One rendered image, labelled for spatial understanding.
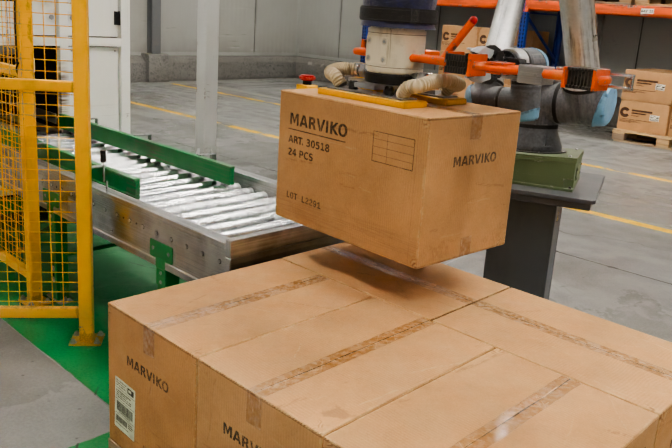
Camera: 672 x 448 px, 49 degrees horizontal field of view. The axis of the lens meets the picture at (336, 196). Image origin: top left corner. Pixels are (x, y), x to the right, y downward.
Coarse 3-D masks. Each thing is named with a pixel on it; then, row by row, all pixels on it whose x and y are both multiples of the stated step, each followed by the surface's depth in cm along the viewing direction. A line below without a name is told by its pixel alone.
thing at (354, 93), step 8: (352, 80) 214; (320, 88) 218; (328, 88) 217; (336, 88) 215; (344, 88) 215; (352, 88) 214; (392, 88) 204; (336, 96) 213; (344, 96) 211; (352, 96) 209; (360, 96) 207; (368, 96) 205; (376, 96) 204; (384, 96) 202; (392, 96) 203; (384, 104) 201; (392, 104) 199; (400, 104) 197; (408, 104) 197; (416, 104) 199; (424, 104) 202
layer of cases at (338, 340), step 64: (320, 256) 236; (128, 320) 183; (192, 320) 182; (256, 320) 185; (320, 320) 187; (384, 320) 190; (448, 320) 192; (512, 320) 195; (576, 320) 198; (128, 384) 188; (192, 384) 166; (256, 384) 153; (320, 384) 155; (384, 384) 157; (448, 384) 159; (512, 384) 161; (576, 384) 163; (640, 384) 164
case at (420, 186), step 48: (288, 96) 221; (288, 144) 224; (336, 144) 208; (384, 144) 194; (432, 144) 184; (480, 144) 198; (288, 192) 227; (336, 192) 210; (384, 192) 196; (432, 192) 189; (480, 192) 203; (384, 240) 198; (432, 240) 193; (480, 240) 209
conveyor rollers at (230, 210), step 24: (72, 144) 386; (96, 144) 387; (120, 168) 338; (144, 168) 338; (168, 168) 346; (144, 192) 298; (168, 192) 305; (192, 192) 304; (216, 192) 304; (240, 192) 310; (264, 192) 310; (192, 216) 272; (216, 216) 271; (240, 216) 277; (264, 216) 275
